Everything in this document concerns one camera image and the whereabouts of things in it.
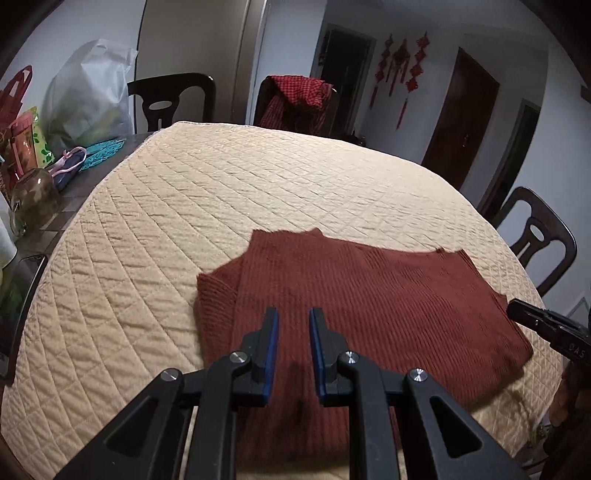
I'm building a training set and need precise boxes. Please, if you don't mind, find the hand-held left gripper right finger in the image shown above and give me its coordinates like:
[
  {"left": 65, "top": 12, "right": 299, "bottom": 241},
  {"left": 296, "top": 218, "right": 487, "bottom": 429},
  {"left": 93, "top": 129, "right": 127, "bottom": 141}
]
[{"left": 308, "top": 308, "right": 529, "bottom": 480}]

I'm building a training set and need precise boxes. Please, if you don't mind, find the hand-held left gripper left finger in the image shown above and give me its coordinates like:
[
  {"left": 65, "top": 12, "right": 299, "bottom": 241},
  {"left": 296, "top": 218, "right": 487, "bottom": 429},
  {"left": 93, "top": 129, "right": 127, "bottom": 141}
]
[{"left": 55, "top": 308, "right": 279, "bottom": 480}]

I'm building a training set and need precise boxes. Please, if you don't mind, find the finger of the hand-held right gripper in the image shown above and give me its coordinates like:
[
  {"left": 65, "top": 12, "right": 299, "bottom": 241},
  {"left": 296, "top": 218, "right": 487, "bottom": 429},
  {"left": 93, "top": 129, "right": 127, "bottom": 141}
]
[{"left": 507, "top": 298, "right": 591, "bottom": 365}]

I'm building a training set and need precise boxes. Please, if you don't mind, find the rust red knit sweater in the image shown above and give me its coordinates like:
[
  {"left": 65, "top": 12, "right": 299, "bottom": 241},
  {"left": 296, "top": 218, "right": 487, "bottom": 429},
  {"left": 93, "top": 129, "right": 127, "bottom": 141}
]
[{"left": 196, "top": 227, "right": 535, "bottom": 463}]

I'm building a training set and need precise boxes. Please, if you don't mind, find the person's right hand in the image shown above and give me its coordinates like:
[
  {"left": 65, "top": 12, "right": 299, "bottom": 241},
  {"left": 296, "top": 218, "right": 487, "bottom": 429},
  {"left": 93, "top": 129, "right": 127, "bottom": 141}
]
[{"left": 549, "top": 364, "right": 579, "bottom": 428}]

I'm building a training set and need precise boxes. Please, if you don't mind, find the dark wooden chair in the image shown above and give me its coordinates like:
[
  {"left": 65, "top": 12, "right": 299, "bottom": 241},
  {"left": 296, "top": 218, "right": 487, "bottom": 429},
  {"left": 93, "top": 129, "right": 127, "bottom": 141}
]
[
  {"left": 492, "top": 187, "right": 578, "bottom": 298},
  {"left": 253, "top": 75, "right": 339, "bottom": 139},
  {"left": 127, "top": 73, "right": 217, "bottom": 134}
]

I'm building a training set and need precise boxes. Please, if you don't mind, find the dark framed door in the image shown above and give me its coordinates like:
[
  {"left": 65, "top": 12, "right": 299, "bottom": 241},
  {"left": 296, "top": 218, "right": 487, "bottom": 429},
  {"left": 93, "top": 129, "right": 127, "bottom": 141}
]
[{"left": 477, "top": 98, "right": 541, "bottom": 222}]

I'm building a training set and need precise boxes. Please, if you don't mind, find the beige quilted mat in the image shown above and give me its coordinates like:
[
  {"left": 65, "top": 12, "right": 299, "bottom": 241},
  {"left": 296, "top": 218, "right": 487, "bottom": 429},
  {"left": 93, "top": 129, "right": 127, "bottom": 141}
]
[{"left": 0, "top": 121, "right": 571, "bottom": 480}]

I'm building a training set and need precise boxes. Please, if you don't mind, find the brown wooden door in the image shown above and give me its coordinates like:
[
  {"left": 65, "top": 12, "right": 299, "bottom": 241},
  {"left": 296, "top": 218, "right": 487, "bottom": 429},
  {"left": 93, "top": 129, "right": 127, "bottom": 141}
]
[{"left": 421, "top": 46, "right": 501, "bottom": 190}]

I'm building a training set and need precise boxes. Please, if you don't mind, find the red checked garment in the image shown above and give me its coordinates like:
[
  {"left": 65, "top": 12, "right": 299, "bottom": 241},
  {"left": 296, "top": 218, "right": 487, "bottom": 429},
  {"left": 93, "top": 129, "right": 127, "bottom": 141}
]
[{"left": 259, "top": 75, "right": 333, "bottom": 137}]

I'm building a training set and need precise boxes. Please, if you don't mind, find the teal openwork trivet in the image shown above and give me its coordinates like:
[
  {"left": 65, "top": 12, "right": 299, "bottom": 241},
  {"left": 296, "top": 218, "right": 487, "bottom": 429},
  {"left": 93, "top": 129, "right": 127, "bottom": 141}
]
[{"left": 78, "top": 137, "right": 127, "bottom": 172}]

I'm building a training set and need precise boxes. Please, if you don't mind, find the pink and blue pouch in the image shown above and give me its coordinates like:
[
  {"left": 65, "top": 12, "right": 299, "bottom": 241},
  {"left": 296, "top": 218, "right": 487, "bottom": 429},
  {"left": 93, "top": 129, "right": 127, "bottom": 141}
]
[{"left": 48, "top": 147, "right": 88, "bottom": 191}]

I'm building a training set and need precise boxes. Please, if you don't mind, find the glass jar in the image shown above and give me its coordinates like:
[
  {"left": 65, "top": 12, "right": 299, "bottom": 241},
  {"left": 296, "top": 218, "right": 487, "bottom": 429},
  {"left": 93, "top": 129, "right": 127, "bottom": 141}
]
[{"left": 9, "top": 168, "right": 62, "bottom": 232}]

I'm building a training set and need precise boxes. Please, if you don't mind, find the dark open doorway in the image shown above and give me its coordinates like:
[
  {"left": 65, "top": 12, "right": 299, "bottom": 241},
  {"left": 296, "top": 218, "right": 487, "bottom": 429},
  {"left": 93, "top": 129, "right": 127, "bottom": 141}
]
[{"left": 310, "top": 23, "right": 377, "bottom": 139}]

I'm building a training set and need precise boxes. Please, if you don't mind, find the green leaf print packet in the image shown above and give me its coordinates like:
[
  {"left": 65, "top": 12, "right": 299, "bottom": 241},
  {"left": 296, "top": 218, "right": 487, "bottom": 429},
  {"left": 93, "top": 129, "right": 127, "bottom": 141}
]
[{"left": 28, "top": 108, "right": 56, "bottom": 169}]

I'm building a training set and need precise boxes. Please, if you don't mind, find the white plastic bag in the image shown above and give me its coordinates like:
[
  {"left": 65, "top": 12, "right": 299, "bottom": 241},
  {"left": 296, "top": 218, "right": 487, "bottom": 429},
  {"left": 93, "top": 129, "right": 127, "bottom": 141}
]
[{"left": 41, "top": 39, "right": 138, "bottom": 155}]

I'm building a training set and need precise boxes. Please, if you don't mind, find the pink orange snack packet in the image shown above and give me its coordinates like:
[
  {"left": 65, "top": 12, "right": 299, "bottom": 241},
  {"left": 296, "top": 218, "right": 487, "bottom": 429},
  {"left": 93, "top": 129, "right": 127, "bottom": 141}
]
[{"left": 7, "top": 113, "right": 38, "bottom": 178}]

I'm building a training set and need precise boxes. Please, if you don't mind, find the grey refrigerator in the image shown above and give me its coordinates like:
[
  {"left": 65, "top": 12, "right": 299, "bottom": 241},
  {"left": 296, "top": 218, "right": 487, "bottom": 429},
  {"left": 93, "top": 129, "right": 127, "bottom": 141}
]
[{"left": 137, "top": 0, "right": 269, "bottom": 134}]

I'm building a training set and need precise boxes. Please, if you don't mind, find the red gift bag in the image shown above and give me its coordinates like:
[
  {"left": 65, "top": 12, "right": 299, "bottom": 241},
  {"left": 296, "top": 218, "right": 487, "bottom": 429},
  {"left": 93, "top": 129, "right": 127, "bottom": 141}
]
[{"left": 0, "top": 65, "right": 35, "bottom": 139}]

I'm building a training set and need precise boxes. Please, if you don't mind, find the red knot wall ornament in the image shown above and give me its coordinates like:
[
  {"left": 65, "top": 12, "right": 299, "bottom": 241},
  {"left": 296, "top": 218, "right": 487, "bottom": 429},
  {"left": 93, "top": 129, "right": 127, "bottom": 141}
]
[
  {"left": 387, "top": 39, "right": 411, "bottom": 97},
  {"left": 396, "top": 31, "right": 430, "bottom": 131},
  {"left": 370, "top": 34, "right": 394, "bottom": 109}
]

